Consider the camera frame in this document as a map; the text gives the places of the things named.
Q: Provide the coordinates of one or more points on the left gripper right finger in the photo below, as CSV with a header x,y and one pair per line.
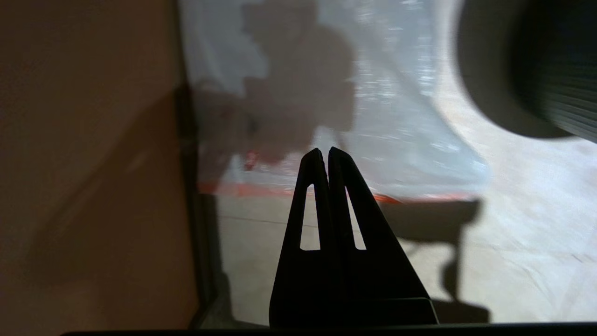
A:
x,y
382,280

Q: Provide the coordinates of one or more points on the black trash bin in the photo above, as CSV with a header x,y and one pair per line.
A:
x,y
559,56

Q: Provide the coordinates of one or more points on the white plastic bag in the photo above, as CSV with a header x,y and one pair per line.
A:
x,y
396,116

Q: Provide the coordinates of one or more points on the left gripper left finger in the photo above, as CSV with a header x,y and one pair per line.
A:
x,y
303,280

